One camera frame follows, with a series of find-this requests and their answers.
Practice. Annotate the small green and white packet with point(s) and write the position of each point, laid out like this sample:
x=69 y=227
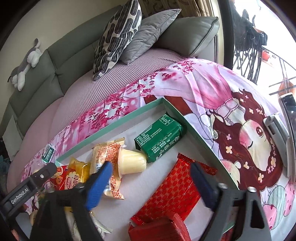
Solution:
x=49 y=153

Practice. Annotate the black balcony railing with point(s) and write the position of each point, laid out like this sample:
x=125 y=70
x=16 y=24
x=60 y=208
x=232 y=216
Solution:
x=254 y=67

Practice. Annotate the green snack packet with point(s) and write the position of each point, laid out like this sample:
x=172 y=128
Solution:
x=159 y=136

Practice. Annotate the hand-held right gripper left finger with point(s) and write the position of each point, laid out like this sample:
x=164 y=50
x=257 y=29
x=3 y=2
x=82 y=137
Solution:
x=99 y=185

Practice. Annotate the white snack packet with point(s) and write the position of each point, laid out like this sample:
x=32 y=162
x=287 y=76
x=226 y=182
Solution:
x=99 y=226

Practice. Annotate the teal-edged white box tray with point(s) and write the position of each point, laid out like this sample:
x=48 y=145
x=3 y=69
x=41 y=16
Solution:
x=143 y=125

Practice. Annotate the pale yellow pudding cup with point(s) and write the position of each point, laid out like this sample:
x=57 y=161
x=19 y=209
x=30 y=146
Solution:
x=133 y=162

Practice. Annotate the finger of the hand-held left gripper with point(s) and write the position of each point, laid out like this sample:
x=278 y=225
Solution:
x=45 y=173

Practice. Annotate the pink sofa cover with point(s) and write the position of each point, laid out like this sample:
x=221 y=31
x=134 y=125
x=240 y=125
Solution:
x=87 y=92

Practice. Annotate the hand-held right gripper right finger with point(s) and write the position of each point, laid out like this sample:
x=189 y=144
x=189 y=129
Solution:
x=204 y=185

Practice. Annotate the beige and orange snack packet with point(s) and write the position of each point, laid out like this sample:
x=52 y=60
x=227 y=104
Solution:
x=104 y=150

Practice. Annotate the dark hanging clothes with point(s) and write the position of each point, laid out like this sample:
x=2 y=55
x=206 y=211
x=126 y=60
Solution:
x=251 y=30

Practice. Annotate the red flower pot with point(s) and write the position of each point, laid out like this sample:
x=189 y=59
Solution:
x=266 y=55
x=286 y=87

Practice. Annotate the yellow snack packet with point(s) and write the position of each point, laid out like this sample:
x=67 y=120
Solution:
x=77 y=169

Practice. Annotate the grey sofa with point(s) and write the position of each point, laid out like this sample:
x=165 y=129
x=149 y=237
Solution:
x=69 y=51

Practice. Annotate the grey pillow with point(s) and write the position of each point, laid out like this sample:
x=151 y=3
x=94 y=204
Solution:
x=148 y=34

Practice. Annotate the printed pink blanket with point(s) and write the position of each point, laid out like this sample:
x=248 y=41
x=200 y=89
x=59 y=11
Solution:
x=208 y=81

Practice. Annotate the red gold-patterned packet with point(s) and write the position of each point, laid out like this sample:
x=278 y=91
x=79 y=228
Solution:
x=171 y=192

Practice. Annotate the black and white patterned pillow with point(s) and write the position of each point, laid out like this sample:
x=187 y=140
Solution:
x=115 y=39

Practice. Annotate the grey and white plush toy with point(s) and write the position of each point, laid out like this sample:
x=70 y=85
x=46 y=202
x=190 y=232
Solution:
x=27 y=62

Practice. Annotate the red round-print snack packet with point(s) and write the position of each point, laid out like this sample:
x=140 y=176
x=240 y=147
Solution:
x=59 y=179

